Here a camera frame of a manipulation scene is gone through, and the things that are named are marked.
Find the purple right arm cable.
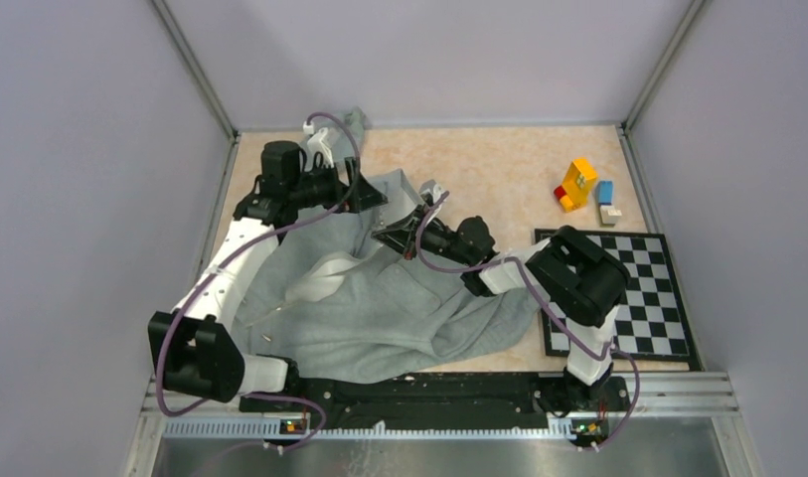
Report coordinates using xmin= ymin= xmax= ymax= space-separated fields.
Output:
xmin=412 ymin=191 xmax=642 ymax=452

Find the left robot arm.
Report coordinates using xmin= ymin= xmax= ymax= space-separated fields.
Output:
xmin=147 ymin=140 xmax=387 ymax=416

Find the white cable duct strip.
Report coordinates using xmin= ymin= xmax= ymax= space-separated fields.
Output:
xmin=163 ymin=417 xmax=576 ymax=441

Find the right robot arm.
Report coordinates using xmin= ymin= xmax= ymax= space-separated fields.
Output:
xmin=371 ymin=205 xmax=630 ymax=417

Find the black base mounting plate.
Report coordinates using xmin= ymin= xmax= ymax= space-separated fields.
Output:
xmin=239 ymin=372 xmax=630 ymax=430

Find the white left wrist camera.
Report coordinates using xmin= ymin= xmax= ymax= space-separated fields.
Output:
xmin=302 ymin=122 xmax=343 ymax=168

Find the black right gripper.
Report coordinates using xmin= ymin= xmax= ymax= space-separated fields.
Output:
xmin=373 ymin=204 xmax=474 ymax=266

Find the white beige toy block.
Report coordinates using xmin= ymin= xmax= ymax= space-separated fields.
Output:
xmin=598 ymin=204 xmax=622 ymax=227

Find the black white checkerboard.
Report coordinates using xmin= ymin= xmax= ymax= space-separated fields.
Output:
xmin=534 ymin=228 xmax=703 ymax=372

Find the blue toy block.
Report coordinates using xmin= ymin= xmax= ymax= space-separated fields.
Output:
xmin=596 ymin=180 xmax=613 ymax=206

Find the yellow red toy block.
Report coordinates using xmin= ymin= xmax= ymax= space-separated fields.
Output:
xmin=554 ymin=157 xmax=598 ymax=213

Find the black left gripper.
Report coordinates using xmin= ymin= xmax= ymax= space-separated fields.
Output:
xmin=288 ymin=155 xmax=386 ymax=213

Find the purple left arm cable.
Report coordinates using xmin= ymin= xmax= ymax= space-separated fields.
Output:
xmin=153 ymin=111 xmax=364 ymax=455

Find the grey zip-up jacket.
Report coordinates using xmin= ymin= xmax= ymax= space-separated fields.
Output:
xmin=232 ymin=106 xmax=551 ymax=386

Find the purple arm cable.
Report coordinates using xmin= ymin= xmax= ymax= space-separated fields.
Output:
xmin=412 ymin=191 xmax=642 ymax=452
xmin=153 ymin=111 xmax=364 ymax=455

